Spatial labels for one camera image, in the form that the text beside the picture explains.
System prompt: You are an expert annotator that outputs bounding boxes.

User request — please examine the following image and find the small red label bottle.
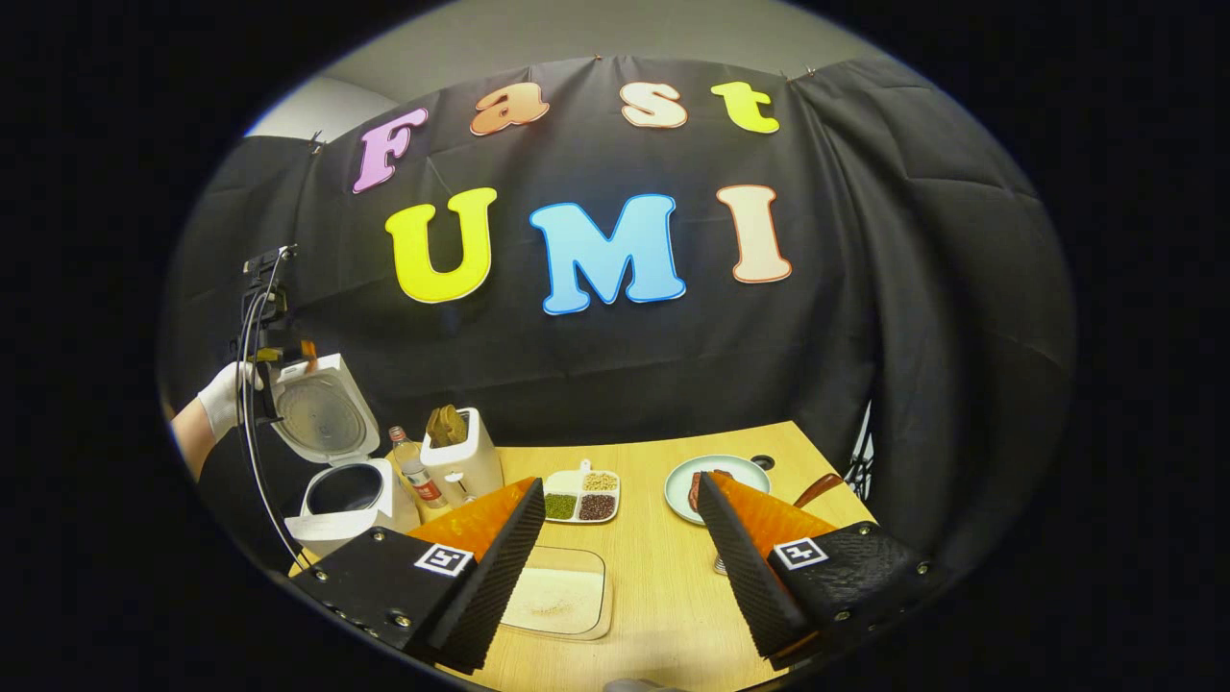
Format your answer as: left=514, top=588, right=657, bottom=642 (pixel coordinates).
left=388, top=426, right=451, bottom=510

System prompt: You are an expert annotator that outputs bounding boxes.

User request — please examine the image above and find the pale green plate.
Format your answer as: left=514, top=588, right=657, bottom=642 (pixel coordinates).
left=664, top=455, right=772, bottom=526

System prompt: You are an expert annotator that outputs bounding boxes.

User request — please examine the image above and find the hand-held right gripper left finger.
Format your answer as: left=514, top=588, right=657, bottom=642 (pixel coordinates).
left=288, top=476, right=547, bottom=674

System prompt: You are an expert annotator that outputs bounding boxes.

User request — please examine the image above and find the white toaster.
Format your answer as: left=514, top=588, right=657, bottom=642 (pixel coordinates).
left=420, top=407, right=504, bottom=508

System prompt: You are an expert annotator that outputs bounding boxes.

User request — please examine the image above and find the black backdrop cloth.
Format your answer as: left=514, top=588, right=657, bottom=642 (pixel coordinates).
left=161, top=56, right=1075, bottom=578

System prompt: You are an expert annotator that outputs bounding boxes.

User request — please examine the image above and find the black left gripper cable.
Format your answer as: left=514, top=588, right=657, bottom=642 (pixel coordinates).
left=234, top=248, right=308, bottom=573

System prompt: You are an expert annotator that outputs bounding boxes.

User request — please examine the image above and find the shallow tray of rice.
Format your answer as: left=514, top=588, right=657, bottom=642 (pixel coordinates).
left=500, top=546, right=614, bottom=641

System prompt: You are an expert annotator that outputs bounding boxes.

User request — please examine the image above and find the white rice cooker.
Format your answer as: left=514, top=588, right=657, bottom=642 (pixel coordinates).
left=268, top=353, right=421, bottom=558

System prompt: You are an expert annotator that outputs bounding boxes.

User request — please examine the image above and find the divided white grain dish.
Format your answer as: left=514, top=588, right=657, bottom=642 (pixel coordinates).
left=543, top=459, right=622, bottom=525

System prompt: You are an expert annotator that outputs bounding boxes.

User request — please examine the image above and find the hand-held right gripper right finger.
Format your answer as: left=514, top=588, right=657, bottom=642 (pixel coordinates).
left=697, top=471, right=947, bottom=672

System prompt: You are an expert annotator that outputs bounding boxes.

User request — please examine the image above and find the metal tripod stand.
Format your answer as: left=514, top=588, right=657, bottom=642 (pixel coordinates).
left=850, top=399, right=877, bottom=477

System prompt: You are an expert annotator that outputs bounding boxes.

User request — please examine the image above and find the brown wooden spoon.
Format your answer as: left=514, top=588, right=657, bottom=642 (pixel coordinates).
left=793, top=473, right=845, bottom=510

